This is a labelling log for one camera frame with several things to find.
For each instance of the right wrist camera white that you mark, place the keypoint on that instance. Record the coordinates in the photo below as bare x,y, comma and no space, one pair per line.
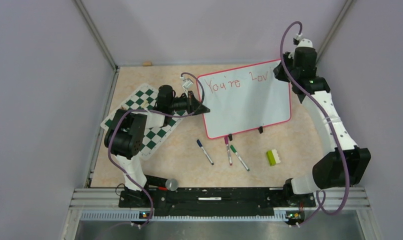
301,42

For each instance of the green white toy block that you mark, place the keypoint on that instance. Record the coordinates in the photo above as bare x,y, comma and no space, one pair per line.
273,157

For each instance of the black microphone silver head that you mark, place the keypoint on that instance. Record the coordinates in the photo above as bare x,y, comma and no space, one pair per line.
170,184

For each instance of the wooden block at wall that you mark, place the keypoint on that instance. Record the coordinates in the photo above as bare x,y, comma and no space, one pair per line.
147,64

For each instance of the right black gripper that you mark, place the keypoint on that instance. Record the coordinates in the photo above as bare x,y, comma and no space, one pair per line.
279,74

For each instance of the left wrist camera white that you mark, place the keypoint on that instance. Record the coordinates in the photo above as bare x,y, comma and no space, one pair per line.
187,83

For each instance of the blue-capped marker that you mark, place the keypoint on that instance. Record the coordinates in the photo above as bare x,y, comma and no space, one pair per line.
205,152

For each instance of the purple-capped marker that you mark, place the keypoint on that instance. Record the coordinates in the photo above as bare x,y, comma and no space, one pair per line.
226,140

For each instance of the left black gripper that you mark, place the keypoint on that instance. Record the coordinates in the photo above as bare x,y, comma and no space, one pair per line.
194,107

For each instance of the pink-framed whiteboard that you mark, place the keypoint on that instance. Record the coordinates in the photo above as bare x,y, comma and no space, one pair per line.
244,98

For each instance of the green-capped marker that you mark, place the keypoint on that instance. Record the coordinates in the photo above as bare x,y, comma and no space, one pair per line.
239,158

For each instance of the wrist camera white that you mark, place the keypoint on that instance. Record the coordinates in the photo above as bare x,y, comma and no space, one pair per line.
187,83
301,42

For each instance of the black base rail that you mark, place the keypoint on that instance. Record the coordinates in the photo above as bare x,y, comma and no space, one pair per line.
214,201

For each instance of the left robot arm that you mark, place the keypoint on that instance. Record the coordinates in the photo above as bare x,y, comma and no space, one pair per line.
124,138

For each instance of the green white chessboard mat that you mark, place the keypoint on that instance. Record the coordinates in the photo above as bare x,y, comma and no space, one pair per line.
144,97

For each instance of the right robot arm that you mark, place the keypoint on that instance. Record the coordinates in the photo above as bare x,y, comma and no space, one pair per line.
344,161

